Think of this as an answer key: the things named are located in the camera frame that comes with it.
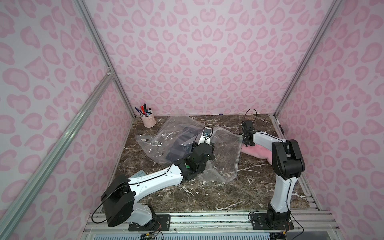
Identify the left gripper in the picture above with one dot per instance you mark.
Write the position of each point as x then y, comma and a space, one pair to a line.
197, 143

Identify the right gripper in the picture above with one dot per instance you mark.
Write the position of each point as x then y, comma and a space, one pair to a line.
247, 137

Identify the pink fluffy blanket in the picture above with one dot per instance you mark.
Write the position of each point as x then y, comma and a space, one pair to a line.
257, 151

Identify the clear plastic vacuum bag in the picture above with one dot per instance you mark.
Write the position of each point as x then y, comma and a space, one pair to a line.
227, 149

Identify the dark blue striped blanket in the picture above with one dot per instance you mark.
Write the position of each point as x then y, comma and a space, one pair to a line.
179, 142

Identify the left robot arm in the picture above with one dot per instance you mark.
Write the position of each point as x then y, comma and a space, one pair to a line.
121, 199

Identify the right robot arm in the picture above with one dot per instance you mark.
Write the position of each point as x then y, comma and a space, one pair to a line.
287, 163

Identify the pink pen holder cup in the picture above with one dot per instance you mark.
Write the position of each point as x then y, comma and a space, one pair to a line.
149, 121

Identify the aluminium diagonal brace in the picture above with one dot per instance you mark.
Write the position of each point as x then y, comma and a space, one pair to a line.
19, 207

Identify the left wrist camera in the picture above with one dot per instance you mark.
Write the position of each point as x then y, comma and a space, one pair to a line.
207, 132

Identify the aluminium corner post right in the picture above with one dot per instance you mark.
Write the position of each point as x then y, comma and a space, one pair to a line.
326, 23

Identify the aluminium corner post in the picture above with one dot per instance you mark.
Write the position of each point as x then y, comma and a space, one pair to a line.
326, 23
91, 26

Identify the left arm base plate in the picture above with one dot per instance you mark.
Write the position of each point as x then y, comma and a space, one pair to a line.
160, 222

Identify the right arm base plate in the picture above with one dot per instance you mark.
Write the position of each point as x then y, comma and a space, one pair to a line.
271, 221

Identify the aluminium front rail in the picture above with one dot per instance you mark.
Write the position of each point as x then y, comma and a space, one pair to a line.
308, 224

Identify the aluminium corner post left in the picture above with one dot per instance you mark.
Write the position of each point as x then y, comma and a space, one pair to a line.
91, 26

